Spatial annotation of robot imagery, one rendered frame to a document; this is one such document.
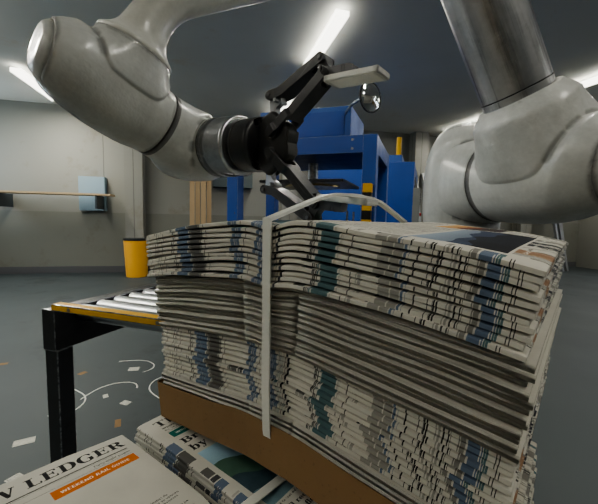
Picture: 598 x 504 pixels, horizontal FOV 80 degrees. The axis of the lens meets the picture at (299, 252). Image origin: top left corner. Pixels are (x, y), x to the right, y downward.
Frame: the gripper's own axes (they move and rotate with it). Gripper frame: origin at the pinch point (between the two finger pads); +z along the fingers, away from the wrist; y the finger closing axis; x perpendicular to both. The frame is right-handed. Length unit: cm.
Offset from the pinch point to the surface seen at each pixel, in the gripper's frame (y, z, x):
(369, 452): 25.4, 10.3, 14.6
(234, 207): 13, -157, -119
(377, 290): 13.3, 10.0, 15.2
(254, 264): 13.4, -1.8, 15.2
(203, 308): 19.1, -9.0, 15.1
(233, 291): 16.5, -4.8, 14.9
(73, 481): 34.4, -13.1, 25.8
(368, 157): -20, -79, -146
